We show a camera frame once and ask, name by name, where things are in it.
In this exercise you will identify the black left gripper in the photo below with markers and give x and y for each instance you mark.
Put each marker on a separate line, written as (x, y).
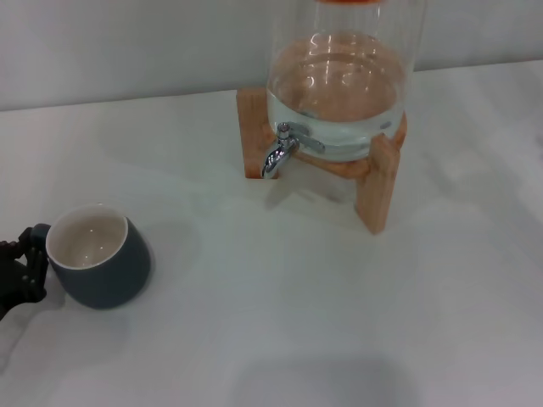
(12, 288)

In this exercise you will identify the dark grey ceramic cup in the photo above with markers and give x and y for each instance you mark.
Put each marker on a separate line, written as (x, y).
(110, 275)

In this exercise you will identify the chrome metal faucet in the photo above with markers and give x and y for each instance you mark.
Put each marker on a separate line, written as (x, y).
(278, 154)

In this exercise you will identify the wooden dispenser stand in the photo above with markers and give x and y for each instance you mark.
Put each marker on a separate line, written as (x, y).
(252, 135)

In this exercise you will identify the clear glass water dispenser jar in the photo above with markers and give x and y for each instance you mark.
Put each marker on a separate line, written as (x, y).
(339, 76)

